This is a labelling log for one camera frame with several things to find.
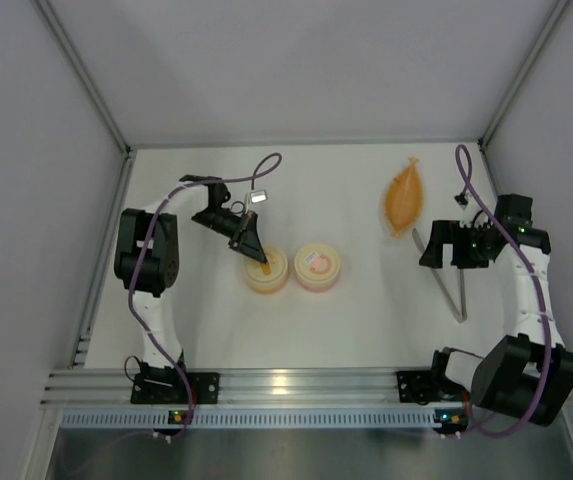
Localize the cream lid orange handle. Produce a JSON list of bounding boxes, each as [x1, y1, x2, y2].
[[243, 246, 289, 282]]

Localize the metal food tongs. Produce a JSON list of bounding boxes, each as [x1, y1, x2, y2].
[[411, 227, 469, 324]]

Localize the cream lid pink handle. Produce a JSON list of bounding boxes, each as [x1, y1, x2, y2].
[[293, 243, 341, 281]]

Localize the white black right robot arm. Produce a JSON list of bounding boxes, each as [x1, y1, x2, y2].
[[419, 194, 573, 426]]

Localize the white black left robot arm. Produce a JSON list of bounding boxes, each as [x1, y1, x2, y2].
[[114, 175, 271, 386]]

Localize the orange lunch bowl white inside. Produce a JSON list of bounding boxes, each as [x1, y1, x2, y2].
[[246, 277, 287, 295]]

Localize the pink lunch bowl white inside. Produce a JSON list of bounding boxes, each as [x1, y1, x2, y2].
[[296, 276, 339, 293]]

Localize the fish-shaped woven bamboo tray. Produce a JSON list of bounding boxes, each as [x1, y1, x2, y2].
[[383, 157, 424, 237]]

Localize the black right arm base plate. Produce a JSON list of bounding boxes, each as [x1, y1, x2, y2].
[[395, 370, 464, 406]]

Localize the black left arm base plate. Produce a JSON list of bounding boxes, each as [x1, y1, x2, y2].
[[130, 369, 220, 405]]

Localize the aluminium front mounting rail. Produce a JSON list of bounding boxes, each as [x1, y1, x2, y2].
[[40, 364, 573, 410]]

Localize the slotted grey cable duct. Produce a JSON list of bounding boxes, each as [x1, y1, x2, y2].
[[60, 408, 450, 430]]

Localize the aluminium frame post right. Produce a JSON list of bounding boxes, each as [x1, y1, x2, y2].
[[478, 0, 573, 152]]

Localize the aluminium frame post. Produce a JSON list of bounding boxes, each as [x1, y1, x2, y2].
[[30, 0, 131, 155], [478, 0, 573, 152]]

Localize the aluminium frame post left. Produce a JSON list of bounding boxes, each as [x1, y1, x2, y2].
[[30, 0, 131, 155]]

